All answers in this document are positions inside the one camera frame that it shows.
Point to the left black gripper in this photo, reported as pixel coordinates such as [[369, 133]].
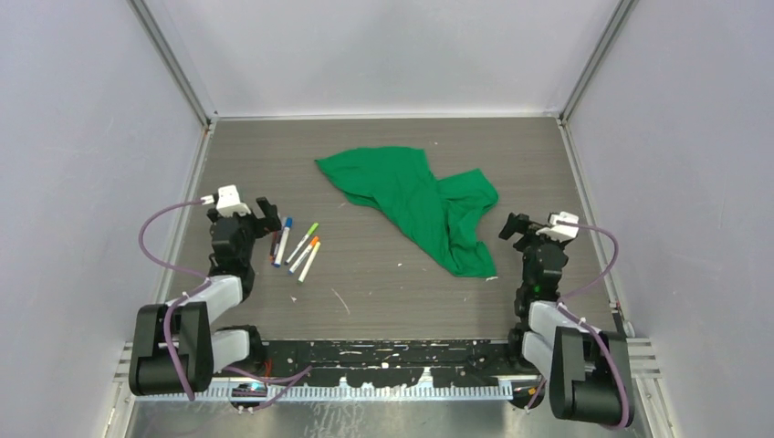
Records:
[[263, 224]]

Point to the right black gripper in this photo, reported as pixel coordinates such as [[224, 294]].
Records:
[[519, 224]]

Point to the white marker blue end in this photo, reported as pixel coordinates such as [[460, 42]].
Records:
[[282, 242]]

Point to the white marker blue tip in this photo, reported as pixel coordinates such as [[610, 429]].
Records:
[[301, 258]]

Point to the white marker green tip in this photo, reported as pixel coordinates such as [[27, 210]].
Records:
[[307, 266]]

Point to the red orange pen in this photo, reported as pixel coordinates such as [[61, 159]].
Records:
[[275, 242]]

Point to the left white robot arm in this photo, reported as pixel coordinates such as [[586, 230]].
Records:
[[175, 349]]

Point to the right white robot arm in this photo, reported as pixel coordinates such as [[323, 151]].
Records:
[[586, 375]]

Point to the green cloth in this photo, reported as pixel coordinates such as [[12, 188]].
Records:
[[440, 215]]

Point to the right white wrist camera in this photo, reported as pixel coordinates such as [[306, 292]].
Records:
[[561, 227]]

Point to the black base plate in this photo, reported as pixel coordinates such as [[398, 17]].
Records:
[[460, 363]]

